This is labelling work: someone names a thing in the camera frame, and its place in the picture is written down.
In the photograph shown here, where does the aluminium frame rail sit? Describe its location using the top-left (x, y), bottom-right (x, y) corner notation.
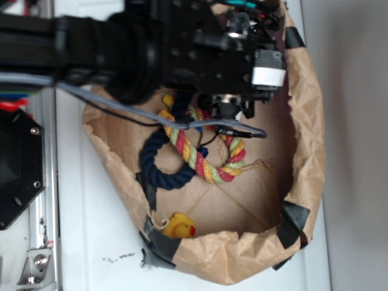
top-left (27, 88), bottom-right (62, 290)

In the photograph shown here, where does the brown paper bag bin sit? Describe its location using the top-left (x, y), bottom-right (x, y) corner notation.
top-left (82, 1), bottom-right (325, 285)

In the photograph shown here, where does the navy blue rope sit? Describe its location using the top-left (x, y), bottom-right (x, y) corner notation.
top-left (139, 92), bottom-right (210, 191)

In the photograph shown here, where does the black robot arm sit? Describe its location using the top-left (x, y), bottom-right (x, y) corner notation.
top-left (1, 1), bottom-right (286, 109)

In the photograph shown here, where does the yellow rubber duck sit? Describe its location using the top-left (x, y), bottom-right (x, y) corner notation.
top-left (162, 212), bottom-right (196, 238)

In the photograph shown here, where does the black hexagonal base plate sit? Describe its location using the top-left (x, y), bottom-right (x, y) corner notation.
top-left (1, 109), bottom-right (45, 230)

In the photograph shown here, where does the grey cable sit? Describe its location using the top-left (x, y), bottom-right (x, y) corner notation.
top-left (0, 72), bottom-right (268, 139)

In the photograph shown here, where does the thin black cable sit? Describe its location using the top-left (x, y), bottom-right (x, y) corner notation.
top-left (72, 90), bottom-right (252, 147)

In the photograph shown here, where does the metal corner bracket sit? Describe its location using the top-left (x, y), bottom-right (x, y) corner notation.
top-left (16, 248), bottom-right (57, 290)

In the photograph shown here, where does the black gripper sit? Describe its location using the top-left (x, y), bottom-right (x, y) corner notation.
top-left (158, 1), bottom-right (286, 119)

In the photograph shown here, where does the multicolour twisted rope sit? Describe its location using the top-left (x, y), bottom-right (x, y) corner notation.
top-left (158, 93), bottom-right (246, 185)

